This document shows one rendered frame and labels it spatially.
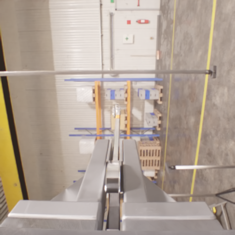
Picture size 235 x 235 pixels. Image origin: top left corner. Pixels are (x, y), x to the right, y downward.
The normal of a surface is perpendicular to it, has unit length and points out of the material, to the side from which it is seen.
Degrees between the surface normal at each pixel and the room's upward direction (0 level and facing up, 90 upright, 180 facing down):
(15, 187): 90
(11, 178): 90
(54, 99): 90
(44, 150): 90
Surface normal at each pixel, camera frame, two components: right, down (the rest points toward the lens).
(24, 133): -0.02, 0.26
